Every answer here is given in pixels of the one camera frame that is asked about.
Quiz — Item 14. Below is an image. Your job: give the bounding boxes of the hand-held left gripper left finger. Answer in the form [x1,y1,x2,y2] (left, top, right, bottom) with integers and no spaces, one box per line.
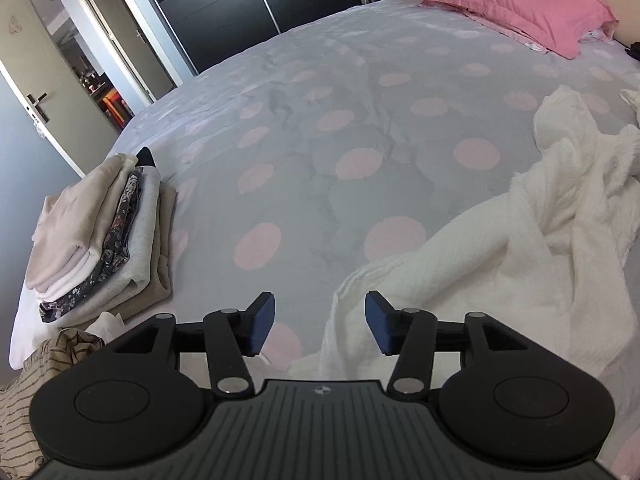
[107,291,277,402]

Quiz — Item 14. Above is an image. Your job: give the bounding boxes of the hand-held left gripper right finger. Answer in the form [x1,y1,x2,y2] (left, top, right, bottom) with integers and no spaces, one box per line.
[364,290,531,402]

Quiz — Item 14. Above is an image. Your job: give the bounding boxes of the white crinkled pants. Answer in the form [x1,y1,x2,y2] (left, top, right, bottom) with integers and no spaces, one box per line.
[287,85,640,391]

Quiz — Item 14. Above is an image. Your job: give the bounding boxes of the stack of folded clothes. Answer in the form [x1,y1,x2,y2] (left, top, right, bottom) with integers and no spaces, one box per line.
[39,170,146,323]

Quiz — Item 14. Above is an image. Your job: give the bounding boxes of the tan folded garment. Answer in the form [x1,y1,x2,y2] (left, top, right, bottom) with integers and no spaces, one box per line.
[117,185,178,321]

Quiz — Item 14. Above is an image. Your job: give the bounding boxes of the light grey folded garment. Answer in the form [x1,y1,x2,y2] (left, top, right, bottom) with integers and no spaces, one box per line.
[65,167,163,321]

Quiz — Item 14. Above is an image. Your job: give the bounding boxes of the grey pink-dotted bed cover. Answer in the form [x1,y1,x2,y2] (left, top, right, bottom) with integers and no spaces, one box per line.
[112,0,640,391]

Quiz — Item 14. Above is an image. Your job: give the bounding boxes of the cream folded garment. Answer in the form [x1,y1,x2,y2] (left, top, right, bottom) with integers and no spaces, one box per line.
[32,175,135,302]

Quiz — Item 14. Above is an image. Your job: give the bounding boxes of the beige folded garment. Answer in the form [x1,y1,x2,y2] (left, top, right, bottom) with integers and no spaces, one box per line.
[27,152,141,293]

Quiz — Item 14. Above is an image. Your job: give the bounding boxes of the brown striped garment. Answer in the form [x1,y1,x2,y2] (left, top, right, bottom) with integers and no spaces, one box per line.
[0,327,108,480]

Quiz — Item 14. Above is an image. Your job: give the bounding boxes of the orange chair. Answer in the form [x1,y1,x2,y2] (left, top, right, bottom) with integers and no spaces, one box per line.
[100,85,133,133]

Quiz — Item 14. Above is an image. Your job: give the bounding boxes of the black sliding wardrobe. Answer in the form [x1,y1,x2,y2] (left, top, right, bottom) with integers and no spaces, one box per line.
[131,0,381,78]

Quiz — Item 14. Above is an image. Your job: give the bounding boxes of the hallway door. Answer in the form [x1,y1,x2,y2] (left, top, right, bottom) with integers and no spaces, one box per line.
[102,0,176,106]

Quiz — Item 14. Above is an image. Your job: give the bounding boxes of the pink pillow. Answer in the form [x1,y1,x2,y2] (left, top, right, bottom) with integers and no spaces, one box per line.
[404,0,620,59]

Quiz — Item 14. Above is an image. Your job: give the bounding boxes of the beige door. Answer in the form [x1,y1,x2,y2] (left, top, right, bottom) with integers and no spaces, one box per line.
[0,0,131,178]

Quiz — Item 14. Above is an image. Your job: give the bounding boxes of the black door handle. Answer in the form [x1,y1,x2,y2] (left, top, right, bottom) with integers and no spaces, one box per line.
[22,91,51,123]

